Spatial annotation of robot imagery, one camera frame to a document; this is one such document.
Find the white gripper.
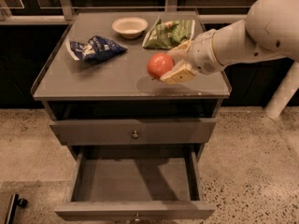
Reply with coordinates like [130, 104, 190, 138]
[160, 29, 224, 84]

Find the red apple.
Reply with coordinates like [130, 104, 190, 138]
[147, 52, 175, 79]

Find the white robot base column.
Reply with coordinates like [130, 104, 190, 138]
[264, 62, 299, 119]

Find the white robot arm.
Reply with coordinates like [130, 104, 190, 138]
[160, 0, 299, 84]

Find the grey drawer cabinet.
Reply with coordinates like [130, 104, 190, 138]
[30, 10, 233, 222]

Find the metal top drawer knob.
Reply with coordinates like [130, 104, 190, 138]
[131, 131, 139, 139]

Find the metal drawer knob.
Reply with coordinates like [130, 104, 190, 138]
[131, 131, 139, 139]
[131, 216, 142, 224]

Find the grey top drawer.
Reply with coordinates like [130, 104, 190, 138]
[50, 119, 216, 146]

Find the grey open middle drawer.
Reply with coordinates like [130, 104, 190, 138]
[55, 148, 215, 221]

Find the metal middle drawer knob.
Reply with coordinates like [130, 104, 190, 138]
[131, 216, 142, 224]

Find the green chip bag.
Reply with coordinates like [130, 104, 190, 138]
[142, 19, 195, 49]

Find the white paper bowl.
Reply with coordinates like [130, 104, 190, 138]
[112, 17, 148, 39]

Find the blue chip bag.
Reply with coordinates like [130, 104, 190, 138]
[65, 35, 127, 63]

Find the black object on floor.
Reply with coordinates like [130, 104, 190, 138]
[4, 194, 28, 224]

